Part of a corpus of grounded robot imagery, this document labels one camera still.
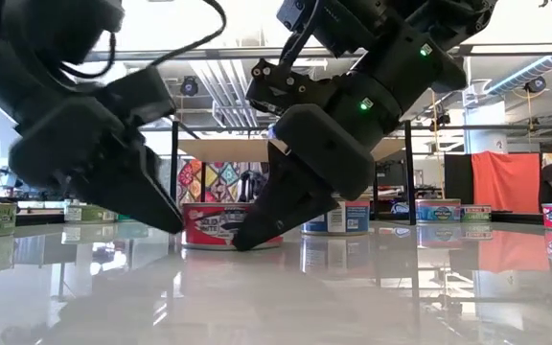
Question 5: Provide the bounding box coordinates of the black partition panel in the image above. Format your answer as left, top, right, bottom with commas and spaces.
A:
444, 153, 473, 206

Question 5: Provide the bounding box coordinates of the black ceiling camera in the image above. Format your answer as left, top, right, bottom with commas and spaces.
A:
431, 112, 452, 133
179, 76, 199, 98
524, 75, 548, 95

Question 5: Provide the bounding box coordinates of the colourful patterned cloth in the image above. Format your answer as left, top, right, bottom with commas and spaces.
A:
177, 160, 270, 205

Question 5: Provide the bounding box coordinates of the light blue ceiling pipe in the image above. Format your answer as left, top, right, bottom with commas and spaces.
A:
484, 55, 552, 97

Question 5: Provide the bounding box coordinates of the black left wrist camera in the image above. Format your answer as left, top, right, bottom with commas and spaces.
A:
96, 65, 177, 127

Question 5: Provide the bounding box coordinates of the orange curtain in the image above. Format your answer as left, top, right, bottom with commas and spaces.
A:
471, 150, 542, 215

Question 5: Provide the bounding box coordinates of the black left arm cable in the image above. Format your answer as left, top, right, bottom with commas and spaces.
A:
57, 0, 228, 81

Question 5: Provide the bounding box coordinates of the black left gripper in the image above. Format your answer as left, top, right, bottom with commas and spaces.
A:
10, 98, 185, 235

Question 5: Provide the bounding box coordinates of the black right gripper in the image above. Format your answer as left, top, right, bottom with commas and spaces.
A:
232, 104, 376, 252

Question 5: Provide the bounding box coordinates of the yellow rope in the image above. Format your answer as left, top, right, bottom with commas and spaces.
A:
429, 90, 444, 200

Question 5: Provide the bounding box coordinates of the green red labelled can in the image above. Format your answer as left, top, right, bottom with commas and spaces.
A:
460, 204, 493, 224

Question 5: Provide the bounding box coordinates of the wooden shelf with black frame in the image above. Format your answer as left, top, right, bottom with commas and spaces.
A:
169, 119, 417, 226

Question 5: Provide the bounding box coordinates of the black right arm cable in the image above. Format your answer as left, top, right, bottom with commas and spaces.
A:
278, 0, 328, 68

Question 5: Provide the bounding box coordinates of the black bag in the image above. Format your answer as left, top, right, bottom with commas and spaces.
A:
237, 170, 270, 203

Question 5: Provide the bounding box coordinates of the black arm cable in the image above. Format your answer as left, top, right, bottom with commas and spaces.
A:
278, 0, 328, 68
57, 0, 228, 81

